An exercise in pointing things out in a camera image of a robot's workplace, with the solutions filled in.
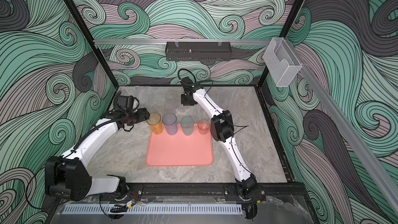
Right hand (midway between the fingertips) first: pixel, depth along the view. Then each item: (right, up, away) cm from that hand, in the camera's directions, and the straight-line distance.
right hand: (184, 103), depth 100 cm
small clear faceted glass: (-2, -3, +3) cm, 5 cm away
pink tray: (-10, -26, -13) cm, 31 cm away
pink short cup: (+13, -14, -5) cm, 20 cm away
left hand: (-21, -5, -15) cm, 27 cm away
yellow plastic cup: (-16, -9, -13) cm, 22 cm away
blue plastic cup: (-7, -10, -12) cm, 18 cm away
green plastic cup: (+2, -13, -8) cm, 15 cm away
